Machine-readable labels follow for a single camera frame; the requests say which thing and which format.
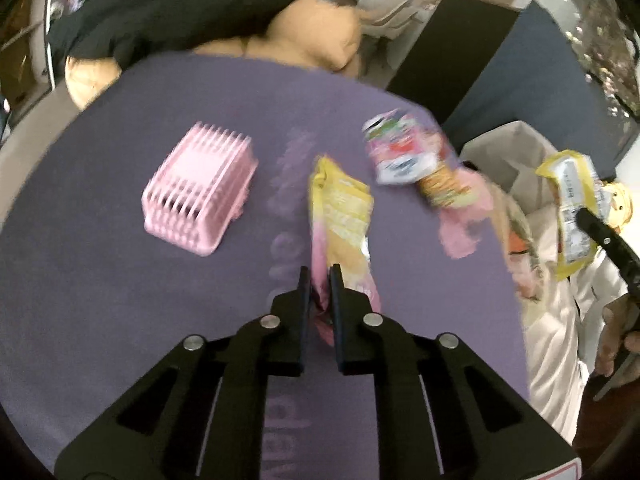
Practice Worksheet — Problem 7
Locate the white fabric bag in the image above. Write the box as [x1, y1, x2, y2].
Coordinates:
[460, 120, 640, 441]

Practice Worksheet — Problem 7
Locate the pink wrapper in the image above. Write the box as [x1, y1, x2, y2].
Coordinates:
[437, 167, 496, 260]

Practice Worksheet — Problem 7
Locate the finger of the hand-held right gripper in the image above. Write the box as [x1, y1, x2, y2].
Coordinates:
[575, 207, 640, 286]

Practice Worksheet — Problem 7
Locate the pink plastic basket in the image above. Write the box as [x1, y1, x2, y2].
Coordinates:
[141, 121, 259, 257]

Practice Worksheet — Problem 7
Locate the striped snack packet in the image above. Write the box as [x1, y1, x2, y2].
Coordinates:
[415, 160, 476, 208]

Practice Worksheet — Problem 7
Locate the yellow packet with white label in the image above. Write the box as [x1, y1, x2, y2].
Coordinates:
[535, 150, 608, 281]

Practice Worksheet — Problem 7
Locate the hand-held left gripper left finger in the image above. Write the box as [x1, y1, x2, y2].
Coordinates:
[54, 266, 312, 480]

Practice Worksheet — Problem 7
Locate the glass display case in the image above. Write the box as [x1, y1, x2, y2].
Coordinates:
[530, 0, 640, 126]

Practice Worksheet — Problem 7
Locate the blue partition panel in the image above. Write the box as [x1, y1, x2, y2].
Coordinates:
[442, 0, 640, 181]

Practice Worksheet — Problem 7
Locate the yellow duck plush toy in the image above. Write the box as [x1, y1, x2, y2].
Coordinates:
[595, 180, 640, 233]

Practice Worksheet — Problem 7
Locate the colourful printed snack packet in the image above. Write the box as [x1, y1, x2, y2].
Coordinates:
[362, 109, 441, 186]

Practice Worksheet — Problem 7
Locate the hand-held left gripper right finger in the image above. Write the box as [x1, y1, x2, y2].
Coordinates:
[329, 263, 582, 480]

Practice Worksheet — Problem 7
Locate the black jacket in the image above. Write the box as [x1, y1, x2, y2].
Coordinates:
[47, 0, 303, 68]

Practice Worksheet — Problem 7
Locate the person's right hand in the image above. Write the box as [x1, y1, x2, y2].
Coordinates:
[595, 300, 640, 377]

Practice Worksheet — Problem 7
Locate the yellow and pink snack packet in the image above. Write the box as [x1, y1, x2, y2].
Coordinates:
[307, 155, 382, 348]

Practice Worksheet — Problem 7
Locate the person's right forearm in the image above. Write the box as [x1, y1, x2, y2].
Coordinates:
[572, 375, 640, 466]

